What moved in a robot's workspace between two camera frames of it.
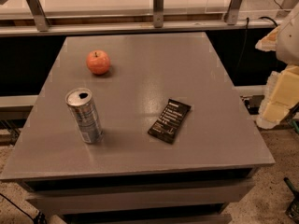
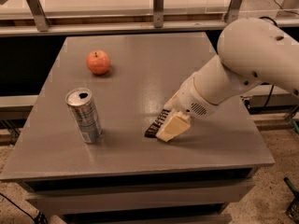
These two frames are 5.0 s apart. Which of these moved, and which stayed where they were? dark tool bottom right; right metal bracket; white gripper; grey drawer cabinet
Moved: white gripper
Stayed: dark tool bottom right; grey drawer cabinet; right metal bracket
